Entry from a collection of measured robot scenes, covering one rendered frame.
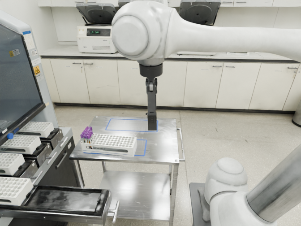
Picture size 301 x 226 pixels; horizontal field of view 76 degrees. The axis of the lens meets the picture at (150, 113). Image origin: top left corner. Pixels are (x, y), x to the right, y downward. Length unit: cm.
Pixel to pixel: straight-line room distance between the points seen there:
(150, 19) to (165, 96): 274
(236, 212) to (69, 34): 359
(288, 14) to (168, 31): 354
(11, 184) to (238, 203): 91
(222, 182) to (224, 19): 298
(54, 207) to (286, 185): 85
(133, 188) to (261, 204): 111
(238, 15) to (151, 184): 286
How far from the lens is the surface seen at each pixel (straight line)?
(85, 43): 308
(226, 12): 356
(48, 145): 134
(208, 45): 45
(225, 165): 87
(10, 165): 118
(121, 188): 165
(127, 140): 110
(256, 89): 332
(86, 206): 95
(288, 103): 364
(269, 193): 69
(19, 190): 103
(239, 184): 87
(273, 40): 61
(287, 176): 65
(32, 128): 144
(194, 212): 103
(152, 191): 162
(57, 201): 100
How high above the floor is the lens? 155
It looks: 30 degrees down
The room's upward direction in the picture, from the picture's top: straight up
